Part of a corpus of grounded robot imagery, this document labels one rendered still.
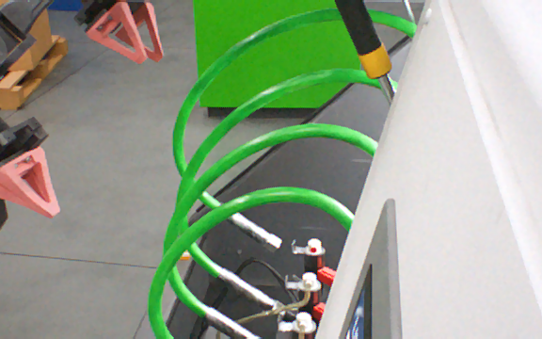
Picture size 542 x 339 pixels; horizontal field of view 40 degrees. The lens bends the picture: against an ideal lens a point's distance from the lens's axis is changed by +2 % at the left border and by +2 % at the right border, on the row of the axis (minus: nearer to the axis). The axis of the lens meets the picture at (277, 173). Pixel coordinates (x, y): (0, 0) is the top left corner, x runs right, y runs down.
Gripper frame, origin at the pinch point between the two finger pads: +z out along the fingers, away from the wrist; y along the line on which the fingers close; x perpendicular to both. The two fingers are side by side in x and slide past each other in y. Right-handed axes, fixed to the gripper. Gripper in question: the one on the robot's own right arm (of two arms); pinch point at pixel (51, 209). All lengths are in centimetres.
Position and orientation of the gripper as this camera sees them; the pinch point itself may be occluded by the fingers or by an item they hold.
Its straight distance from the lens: 88.8
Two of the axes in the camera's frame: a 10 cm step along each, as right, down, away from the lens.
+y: 6.7, -5.2, -5.4
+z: 6.5, 7.6, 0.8
